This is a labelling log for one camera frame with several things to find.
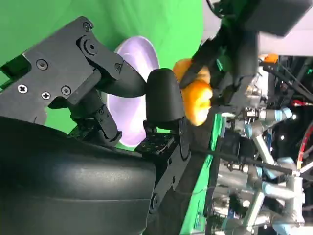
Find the orange and white bread roll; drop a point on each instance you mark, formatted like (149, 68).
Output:
(198, 102)

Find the lilac plate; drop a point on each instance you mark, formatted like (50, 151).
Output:
(127, 117)

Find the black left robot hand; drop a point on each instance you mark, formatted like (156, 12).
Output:
(234, 49)

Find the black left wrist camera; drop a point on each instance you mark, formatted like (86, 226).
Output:
(276, 14)

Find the small orange workshop part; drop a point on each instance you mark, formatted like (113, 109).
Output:
(271, 58)

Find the green table cloth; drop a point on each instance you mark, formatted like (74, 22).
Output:
(146, 19)

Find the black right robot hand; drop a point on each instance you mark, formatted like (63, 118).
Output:
(73, 183)

